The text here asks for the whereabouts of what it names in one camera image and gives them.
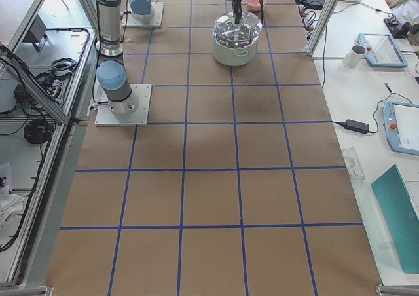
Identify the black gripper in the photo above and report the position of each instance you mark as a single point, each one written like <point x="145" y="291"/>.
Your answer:
<point x="236" y="5"/>

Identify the glass pot lid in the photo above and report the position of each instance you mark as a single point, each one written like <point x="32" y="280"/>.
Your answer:
<point x="249" y="24"/>

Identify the pale green electric pot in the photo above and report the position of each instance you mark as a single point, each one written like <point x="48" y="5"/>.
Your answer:
<point x="234" y="46"/>

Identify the pink bowl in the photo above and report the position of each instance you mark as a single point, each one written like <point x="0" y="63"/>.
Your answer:
<point x="254" y="5"/>

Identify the black laptop charger brick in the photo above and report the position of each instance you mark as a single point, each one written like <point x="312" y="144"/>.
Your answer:
<point x="311" y="4"/>

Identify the white mug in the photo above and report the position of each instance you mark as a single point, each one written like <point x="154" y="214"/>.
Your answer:
<point x="354" y="56"/>

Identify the far blue teach pendant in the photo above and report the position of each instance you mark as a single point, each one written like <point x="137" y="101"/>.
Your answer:
<point x="382" y="51"/>

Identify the blue teach pendant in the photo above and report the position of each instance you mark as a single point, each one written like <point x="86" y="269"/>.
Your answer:
<point x="382" y="51"/>
<point x="401" y="126"/>

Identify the black power adapter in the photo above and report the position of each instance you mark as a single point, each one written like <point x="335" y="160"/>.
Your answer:
<point x="355" y="126"/>

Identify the clear acrylic holder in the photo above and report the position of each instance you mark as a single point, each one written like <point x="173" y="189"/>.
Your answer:
<point x="352" y="163"/>

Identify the near blue teach pendant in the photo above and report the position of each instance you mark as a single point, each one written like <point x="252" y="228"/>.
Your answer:
<point x="401" y="126"/>

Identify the black box on stand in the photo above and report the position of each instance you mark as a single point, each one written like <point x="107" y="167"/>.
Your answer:
<point x="36" y="35"/>

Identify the white cloth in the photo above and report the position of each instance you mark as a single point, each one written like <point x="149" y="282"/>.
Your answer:
<point x="11" y="204"/>

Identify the aluminium frame post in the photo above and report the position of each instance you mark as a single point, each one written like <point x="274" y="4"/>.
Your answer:
<point x="321" y="25"/>

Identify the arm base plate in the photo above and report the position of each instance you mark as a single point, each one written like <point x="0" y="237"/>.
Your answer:
<point x="131" y="112"/>
<point x="152" y="20"/>

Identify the aluminium side frame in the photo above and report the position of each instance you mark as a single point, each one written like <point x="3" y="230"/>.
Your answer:
<point x="40" y="92"/>

